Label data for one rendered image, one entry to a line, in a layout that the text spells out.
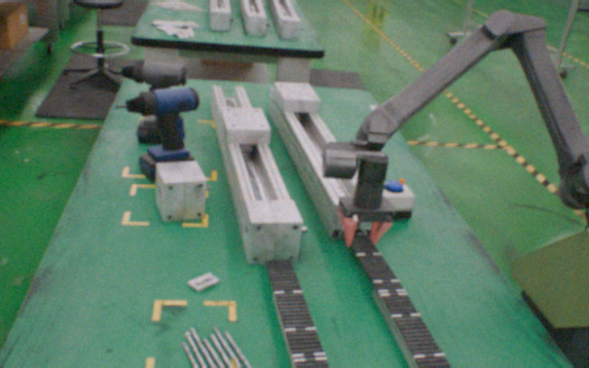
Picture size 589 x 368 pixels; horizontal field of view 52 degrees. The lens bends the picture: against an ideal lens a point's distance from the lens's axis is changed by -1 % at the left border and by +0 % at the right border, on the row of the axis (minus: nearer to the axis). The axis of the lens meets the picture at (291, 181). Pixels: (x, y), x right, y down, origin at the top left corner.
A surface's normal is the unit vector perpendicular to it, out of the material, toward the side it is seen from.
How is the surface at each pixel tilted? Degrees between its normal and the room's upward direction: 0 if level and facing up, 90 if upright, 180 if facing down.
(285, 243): 90
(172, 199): 90
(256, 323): 0
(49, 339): 0
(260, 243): 90
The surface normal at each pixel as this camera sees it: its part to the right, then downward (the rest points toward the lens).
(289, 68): 0.11, 0.44
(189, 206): 0.35, 0.44
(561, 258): -0.98, -0.02
